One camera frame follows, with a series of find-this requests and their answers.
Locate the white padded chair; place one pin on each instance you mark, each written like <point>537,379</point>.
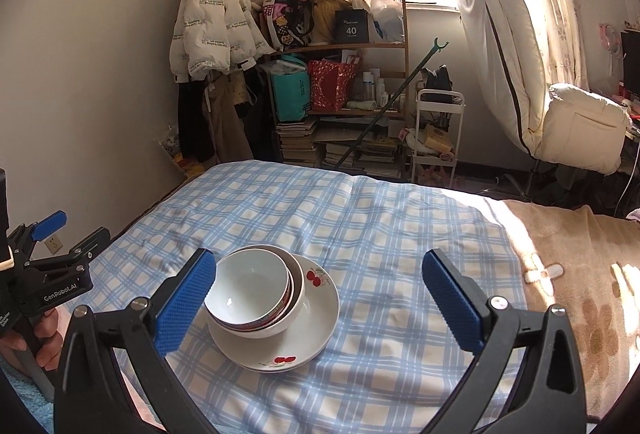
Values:
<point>500,39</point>

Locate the cartoon printed bag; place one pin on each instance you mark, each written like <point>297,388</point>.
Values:
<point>285,24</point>

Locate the tan straw hat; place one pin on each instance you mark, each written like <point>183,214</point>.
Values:
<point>325,4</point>

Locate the teal paper bag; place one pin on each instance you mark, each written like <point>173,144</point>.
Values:
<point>290,94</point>

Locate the black bag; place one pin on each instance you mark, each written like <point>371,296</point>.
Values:
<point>437,77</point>

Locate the plain white bowl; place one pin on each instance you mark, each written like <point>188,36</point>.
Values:
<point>270,332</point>

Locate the red paper bag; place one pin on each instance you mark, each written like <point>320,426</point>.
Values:
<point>330,84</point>

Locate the black hanging garment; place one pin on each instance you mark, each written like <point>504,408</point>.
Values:
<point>195,124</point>

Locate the stack of books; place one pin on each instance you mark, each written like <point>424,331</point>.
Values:
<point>300,144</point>

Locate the group of toiletry bottles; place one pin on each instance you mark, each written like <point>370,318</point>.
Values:
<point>375,89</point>

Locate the blue fuzzy cloth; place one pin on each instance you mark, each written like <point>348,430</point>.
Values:
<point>20,394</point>

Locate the red patterned bowl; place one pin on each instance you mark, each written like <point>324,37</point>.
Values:
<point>250,284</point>

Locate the white wall power socket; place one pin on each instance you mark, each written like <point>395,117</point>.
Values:
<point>53,244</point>

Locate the blue plaid cloth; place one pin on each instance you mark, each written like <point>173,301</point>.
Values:
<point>375,239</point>

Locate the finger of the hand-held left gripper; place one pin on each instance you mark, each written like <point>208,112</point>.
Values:
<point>92,239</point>
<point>50,221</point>

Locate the wooden shelf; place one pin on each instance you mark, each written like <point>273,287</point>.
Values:
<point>350,46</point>

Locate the black monitor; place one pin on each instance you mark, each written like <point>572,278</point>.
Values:
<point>632,64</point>

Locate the tan flower blanket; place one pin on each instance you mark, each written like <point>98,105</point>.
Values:
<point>575,314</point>

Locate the white puffer jacket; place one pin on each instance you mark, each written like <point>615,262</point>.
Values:
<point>210,14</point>

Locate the pink headphones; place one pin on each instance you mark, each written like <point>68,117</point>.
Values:
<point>610,37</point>

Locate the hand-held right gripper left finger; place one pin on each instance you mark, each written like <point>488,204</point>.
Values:
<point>185,304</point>

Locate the white plastic bag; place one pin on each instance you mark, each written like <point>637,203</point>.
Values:
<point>385,9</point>

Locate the long clothes pole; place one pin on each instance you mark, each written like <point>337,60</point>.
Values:
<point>401,89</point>

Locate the printed plastic floor bag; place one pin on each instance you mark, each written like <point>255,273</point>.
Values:
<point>180,149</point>

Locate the beige hanging garment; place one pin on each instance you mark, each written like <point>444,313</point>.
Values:
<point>230,124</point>

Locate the black box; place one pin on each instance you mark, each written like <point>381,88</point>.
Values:
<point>350,29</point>

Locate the person's left hand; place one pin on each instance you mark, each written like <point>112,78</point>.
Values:
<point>47,339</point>

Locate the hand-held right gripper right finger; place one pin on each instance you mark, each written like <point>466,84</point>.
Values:
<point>452,304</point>

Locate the white trolley cart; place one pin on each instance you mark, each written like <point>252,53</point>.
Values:
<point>440,93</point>

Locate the white cherry plate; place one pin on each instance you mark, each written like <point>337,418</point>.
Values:
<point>315,309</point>

